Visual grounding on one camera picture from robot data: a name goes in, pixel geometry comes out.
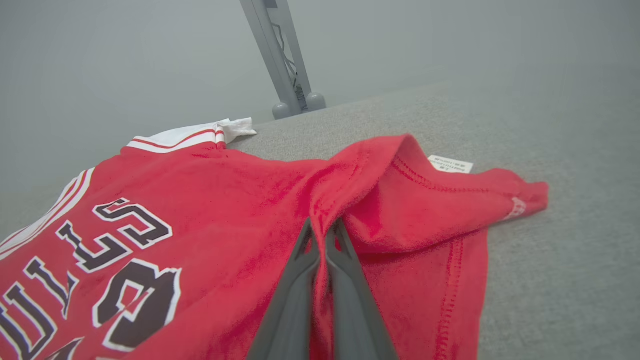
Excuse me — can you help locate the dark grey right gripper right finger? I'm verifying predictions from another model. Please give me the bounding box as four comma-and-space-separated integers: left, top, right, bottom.
325, 218, 398, 360

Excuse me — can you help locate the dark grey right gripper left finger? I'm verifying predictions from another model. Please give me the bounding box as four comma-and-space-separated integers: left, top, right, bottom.
247, 218, 321, 360

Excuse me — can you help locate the red Bulls jersey top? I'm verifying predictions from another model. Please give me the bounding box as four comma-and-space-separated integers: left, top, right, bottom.
0, 118, 550, 360

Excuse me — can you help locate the grey double partition post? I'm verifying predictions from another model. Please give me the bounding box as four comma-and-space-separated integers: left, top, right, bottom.
239, 0, 327, 120

